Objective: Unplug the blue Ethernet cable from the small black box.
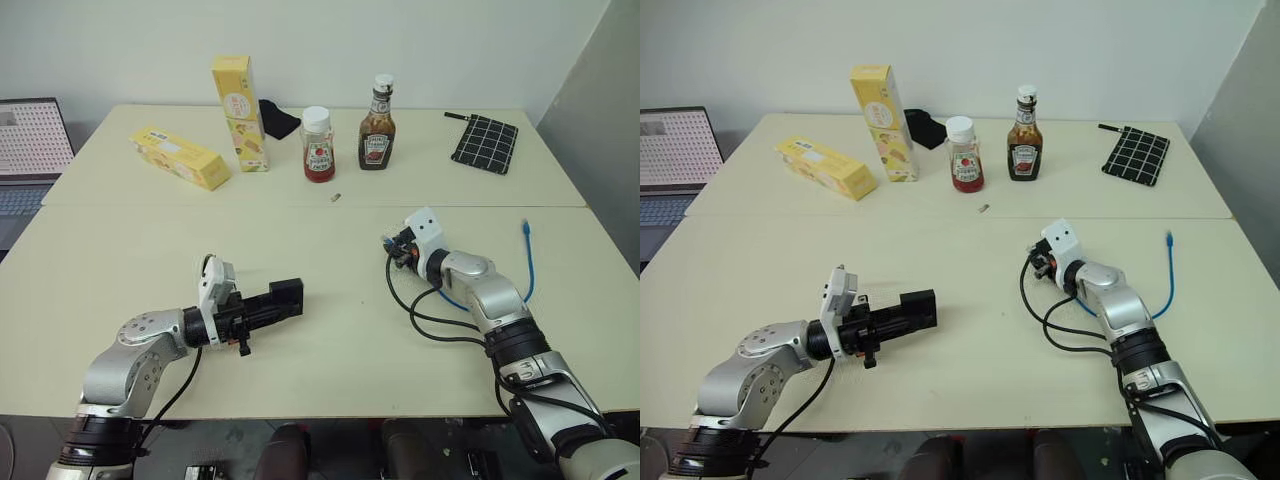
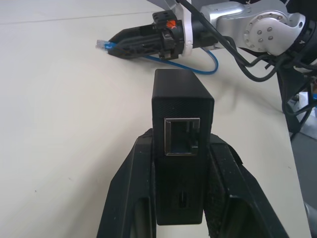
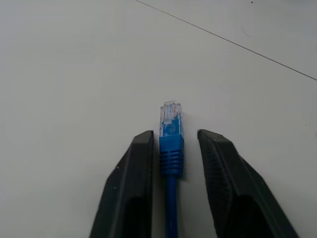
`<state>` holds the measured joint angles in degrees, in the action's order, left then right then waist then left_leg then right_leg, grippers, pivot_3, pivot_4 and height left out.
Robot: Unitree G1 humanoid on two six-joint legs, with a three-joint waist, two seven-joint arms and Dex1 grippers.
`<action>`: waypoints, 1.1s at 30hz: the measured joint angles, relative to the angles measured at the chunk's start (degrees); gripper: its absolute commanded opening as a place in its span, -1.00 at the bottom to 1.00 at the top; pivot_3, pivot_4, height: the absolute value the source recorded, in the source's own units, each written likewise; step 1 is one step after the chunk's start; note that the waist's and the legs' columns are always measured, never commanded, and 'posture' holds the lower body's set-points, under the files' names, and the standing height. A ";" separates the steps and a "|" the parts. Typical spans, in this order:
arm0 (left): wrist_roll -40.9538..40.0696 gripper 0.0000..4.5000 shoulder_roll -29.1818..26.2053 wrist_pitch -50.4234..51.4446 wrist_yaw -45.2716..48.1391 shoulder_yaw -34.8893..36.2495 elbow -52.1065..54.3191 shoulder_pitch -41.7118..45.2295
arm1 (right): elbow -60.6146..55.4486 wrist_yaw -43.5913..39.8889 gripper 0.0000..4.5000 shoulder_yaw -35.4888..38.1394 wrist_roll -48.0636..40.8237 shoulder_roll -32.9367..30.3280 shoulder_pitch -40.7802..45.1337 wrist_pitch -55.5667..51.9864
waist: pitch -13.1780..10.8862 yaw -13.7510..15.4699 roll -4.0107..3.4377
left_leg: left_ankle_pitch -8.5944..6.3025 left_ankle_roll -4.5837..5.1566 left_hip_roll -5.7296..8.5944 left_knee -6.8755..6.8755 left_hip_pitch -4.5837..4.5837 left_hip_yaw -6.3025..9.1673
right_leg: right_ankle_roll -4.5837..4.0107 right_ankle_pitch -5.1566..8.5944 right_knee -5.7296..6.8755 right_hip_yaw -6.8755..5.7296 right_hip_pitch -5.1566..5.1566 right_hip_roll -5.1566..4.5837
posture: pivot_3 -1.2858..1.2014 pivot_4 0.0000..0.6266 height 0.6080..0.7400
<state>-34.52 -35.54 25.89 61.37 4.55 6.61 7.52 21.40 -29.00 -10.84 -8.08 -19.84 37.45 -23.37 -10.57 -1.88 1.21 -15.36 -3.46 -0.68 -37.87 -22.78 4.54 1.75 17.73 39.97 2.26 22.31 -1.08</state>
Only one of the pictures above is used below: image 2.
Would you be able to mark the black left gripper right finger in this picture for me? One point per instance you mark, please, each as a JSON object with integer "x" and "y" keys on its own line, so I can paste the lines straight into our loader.
{"x": 237, "y": 198}

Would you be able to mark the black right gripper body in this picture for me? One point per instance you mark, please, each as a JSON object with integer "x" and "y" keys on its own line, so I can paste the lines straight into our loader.
{"x": 173, "y": 39}

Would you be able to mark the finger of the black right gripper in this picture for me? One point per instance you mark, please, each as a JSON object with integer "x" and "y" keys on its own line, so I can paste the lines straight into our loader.
{"x": 138, "y": 32}
{"x": 138, "y": 48}

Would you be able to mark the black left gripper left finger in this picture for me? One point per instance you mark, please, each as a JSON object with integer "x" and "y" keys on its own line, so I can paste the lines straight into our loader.
{"x": 128, "y": 188}

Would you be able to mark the small black box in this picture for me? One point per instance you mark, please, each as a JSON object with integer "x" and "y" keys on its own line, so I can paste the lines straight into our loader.
{"x": 182, "y": 104}

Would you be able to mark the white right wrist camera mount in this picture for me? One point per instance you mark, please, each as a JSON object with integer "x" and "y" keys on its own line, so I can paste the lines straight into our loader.
{"x": 187, "y": 29}

